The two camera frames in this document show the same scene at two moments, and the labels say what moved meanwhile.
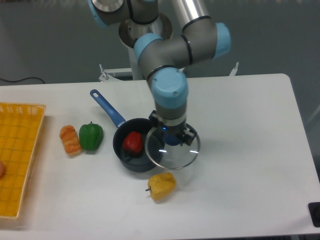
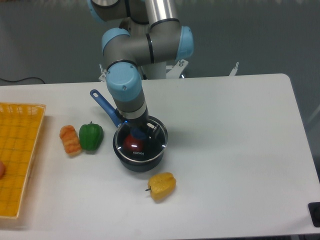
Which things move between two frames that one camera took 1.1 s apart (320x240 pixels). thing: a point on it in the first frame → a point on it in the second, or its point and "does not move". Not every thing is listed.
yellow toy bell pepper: x=161 y=185 does not move
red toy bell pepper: x=132 y=143 does not move
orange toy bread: x=71 y=140 does not move
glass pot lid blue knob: x=169 y=156 → x=141 y=144
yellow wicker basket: x=21 y=124 does not move
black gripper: x=187 y=135 → x=141 y=122
